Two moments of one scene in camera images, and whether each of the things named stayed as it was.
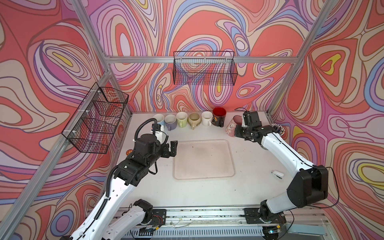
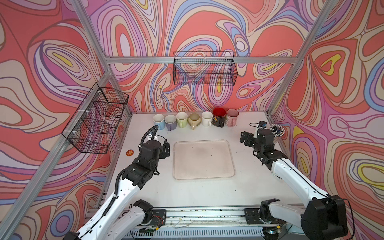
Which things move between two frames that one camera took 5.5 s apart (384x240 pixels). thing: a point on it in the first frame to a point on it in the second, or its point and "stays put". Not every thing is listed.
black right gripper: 237,131 to 249,136
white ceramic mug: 206,118 stays put
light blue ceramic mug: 160,118 stays put
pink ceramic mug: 230,130 to 231,117
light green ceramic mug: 181,118 stays put
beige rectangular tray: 199,159 stays put
